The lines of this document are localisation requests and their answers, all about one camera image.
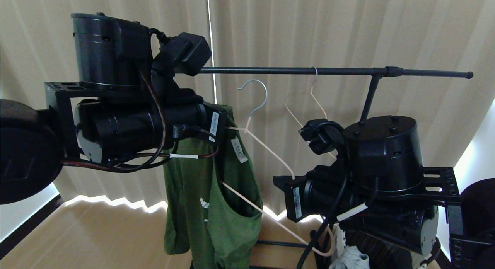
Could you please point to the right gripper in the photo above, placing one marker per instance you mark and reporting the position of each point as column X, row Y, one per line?
column 294, row 199

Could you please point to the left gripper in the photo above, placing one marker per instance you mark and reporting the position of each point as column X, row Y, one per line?
column 127, row 126

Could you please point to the pink clothes hanger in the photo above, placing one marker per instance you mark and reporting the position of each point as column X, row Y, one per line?
column 270, row 149
column 291, row 111

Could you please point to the green printed shirt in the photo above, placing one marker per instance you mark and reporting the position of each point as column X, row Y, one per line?
column 232, row 226

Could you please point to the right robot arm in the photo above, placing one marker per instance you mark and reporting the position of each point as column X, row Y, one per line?
column 383, row 153

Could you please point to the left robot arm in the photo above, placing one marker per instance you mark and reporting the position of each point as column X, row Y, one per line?
column 108, row 48

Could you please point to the white laundry basket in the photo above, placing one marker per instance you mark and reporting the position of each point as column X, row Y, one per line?
column 340, row 242

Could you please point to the black clothes rack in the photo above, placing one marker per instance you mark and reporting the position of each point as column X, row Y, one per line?
column 290, row 70

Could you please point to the pale grey garment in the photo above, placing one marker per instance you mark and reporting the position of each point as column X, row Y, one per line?
column 350, row 259

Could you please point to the beige curtain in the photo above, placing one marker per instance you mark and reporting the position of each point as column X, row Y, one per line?
column 309, row 29

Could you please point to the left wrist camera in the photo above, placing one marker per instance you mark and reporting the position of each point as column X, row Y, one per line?
column 193, row 52

